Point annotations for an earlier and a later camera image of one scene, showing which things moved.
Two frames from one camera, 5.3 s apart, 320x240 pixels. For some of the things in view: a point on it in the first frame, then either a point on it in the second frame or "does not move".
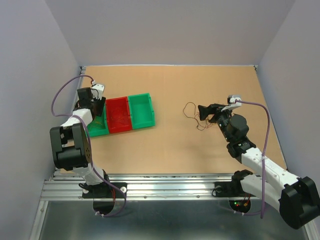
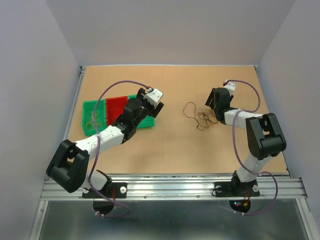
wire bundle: (189, 110) does not move
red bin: (118, 115) does not move
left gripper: (100, 104) -> (156, 109)
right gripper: (205, 111) -> (210, 100)
